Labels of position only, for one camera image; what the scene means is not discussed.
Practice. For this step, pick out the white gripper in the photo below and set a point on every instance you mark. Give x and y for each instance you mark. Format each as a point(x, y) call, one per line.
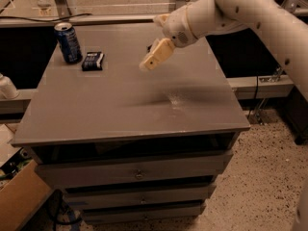
point(176, 30)

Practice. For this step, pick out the blue rxbar blueberry bar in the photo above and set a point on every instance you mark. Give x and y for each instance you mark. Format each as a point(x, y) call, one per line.
point(93, 61)

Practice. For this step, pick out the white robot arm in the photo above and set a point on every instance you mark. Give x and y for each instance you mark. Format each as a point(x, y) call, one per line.
point(284, 35)

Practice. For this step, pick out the blue pepsi can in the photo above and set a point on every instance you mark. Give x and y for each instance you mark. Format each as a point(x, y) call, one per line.
point(68, 42)

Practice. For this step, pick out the black snack bar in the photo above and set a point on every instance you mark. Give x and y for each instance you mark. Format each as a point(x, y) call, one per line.
point(149, 48)

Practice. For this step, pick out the grey drawer cabinet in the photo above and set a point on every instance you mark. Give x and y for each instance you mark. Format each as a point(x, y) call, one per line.
point(185, 106)

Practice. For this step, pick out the white pipe fitting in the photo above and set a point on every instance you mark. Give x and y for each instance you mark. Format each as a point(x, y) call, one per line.
point(7, 88)

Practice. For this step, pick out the bottom grey drawer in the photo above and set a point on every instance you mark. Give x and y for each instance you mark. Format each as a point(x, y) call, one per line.
point(144, 213)

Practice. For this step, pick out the grey drawer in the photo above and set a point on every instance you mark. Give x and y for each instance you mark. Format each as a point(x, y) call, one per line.
point(144, 213)
point(142, 169)
point(137, 197)

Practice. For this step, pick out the middle grey drawer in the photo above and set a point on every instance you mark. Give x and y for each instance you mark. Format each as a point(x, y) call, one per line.
point(137, 197)

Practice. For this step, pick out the top grey drawer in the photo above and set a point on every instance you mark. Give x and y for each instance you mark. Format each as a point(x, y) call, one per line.
point(142, 169)

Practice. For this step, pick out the cardboard box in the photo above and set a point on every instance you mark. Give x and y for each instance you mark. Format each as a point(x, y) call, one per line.
point(21, 198)

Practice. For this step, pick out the metal frame rail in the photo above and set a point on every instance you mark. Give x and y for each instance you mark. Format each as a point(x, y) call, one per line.
point(68, 11)

